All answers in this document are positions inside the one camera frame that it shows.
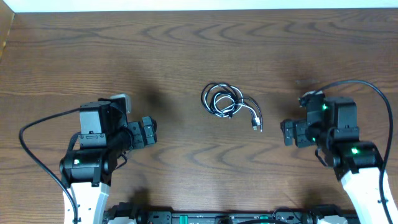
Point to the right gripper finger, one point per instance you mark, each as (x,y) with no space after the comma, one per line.
(287,126)
(288,139)

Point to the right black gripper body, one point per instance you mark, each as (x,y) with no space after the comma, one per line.
(302,138)

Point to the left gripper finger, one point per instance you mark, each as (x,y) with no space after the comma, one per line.
(151,138)
(148,121)

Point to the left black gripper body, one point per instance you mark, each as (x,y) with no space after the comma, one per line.
(138,139)

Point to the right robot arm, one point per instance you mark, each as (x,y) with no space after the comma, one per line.
(331,125)

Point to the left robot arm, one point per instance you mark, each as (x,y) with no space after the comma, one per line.
(105,135)

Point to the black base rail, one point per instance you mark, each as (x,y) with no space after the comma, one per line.
(131,213)

